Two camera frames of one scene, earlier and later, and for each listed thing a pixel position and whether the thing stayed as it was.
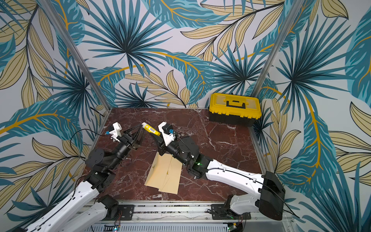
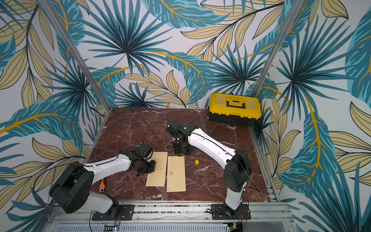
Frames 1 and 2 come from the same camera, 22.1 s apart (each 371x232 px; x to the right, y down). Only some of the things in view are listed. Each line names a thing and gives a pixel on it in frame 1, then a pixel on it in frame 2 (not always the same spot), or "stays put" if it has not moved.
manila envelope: [158, 171] stays put
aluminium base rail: [189, 216] stays put
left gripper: [127, 139] → [151, 169]
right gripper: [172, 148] → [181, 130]
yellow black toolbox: [234, 108] stays put
